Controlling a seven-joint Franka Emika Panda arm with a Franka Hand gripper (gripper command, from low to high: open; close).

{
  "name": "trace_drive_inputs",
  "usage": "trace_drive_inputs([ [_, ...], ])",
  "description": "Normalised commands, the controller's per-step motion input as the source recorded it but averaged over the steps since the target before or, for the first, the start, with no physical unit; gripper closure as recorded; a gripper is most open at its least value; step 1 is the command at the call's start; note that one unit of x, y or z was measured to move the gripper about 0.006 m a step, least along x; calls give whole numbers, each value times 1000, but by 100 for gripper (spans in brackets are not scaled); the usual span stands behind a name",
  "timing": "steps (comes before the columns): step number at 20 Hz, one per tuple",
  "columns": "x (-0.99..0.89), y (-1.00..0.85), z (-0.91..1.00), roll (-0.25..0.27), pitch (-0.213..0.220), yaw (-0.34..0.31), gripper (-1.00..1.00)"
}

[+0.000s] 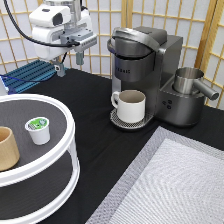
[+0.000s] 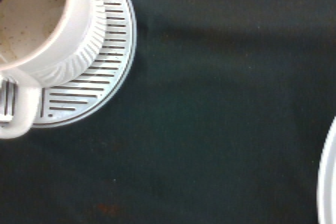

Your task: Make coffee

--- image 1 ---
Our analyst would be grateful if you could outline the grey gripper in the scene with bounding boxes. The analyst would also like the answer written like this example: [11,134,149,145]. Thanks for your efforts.
[54,29,97,77]

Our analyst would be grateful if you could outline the white coffee pod green lid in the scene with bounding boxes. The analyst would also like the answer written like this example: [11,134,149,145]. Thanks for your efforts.
[25,117,50,145]

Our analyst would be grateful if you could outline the grey coffee machine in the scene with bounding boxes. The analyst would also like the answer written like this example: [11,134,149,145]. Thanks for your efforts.
[107,26,204,130]

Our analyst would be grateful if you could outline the blue ribbed tray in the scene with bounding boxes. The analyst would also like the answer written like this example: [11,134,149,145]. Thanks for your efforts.
[0,60,60,94]

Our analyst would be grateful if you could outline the white ceramic mug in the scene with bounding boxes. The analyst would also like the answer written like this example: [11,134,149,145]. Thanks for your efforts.
[111,90,146,123]

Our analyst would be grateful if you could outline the tan wooden cup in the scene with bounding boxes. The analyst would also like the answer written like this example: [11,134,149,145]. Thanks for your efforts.
[0,126,20,171]

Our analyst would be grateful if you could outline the white two-tier round shelf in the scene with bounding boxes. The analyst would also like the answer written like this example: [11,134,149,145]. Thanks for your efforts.
[0,94,80,224]

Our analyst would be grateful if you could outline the steel milk frother cup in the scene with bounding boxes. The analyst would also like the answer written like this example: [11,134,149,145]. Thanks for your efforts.
[173,67,219,100]

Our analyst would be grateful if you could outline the wooden shoji screen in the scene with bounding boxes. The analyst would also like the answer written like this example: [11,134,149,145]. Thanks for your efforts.
[0,0,224,110]

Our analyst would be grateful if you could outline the grey woven placemat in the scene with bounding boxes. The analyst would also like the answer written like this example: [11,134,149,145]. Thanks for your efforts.
[85,127,224,224]

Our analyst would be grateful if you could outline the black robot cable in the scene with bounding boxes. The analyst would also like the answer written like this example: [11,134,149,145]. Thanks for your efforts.
[2,0,81,48]

